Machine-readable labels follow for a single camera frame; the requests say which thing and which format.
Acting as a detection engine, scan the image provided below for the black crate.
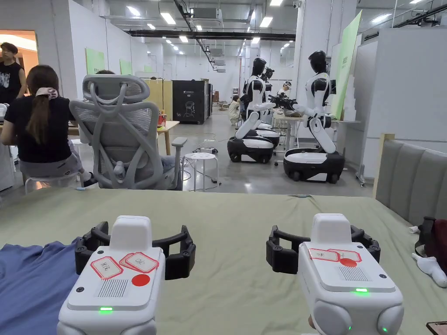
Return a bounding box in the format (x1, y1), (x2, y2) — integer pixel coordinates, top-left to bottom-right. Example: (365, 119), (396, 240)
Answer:
(171, 79), (206, 125)

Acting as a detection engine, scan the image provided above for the light wooden cabinet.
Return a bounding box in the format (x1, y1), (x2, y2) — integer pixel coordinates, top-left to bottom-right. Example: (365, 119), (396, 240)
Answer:
(141, 78), (174, 121)

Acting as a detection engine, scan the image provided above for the bed with pale green sheet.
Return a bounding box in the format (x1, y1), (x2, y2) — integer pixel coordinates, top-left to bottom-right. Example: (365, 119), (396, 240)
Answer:
(0, 188), (447, 335)

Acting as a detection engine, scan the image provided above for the dark red bag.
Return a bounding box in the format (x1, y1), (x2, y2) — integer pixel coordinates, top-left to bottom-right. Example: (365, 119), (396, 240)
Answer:
(414, 216), (447, 273)

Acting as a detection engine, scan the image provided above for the white round stool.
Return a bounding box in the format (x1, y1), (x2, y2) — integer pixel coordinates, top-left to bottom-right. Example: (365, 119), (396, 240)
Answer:
(181, 152), (220, 192)
(24, 175), (86, 195)

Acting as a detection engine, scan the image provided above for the pale green board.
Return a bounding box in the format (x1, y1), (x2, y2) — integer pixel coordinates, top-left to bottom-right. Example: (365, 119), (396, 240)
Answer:
(330, 10), (363, 120)

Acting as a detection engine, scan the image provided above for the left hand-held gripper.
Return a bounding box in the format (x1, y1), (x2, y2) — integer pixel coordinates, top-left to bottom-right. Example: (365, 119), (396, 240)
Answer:
(57, 215), (196, 335)

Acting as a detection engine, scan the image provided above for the light wooden table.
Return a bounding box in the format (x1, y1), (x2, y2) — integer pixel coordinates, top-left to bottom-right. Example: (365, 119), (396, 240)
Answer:
(156, 120), (181, 156)

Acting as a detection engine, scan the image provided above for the white sock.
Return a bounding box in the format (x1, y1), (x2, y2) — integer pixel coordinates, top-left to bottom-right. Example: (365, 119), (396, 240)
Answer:
(411, 253), (447, 288)

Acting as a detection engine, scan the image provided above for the white and black humanoid robot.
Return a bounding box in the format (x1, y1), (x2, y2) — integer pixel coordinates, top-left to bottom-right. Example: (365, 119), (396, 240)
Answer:
(272, 50), (346, 184)
(227, 57), (281, 164)

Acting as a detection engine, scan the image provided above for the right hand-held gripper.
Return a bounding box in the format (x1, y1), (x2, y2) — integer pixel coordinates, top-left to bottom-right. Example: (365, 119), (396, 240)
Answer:
(265, 213), (405, 335)

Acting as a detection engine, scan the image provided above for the grey padded headboard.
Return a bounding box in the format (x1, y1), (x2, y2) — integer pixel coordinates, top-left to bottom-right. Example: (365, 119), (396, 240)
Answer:
(372, 133), (447, 227)

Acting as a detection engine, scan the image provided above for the white-legged work table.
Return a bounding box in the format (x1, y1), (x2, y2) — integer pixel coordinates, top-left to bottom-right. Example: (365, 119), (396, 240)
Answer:
(272, 112), (305, 149)

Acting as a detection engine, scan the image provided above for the grey mesh office chair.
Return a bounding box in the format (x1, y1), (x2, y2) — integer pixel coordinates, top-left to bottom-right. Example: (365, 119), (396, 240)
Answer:
(69, 74), (189, 191)

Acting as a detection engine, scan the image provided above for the blue garment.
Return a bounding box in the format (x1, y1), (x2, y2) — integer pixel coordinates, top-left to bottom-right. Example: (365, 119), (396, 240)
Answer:
(0, 240), (82, 335)

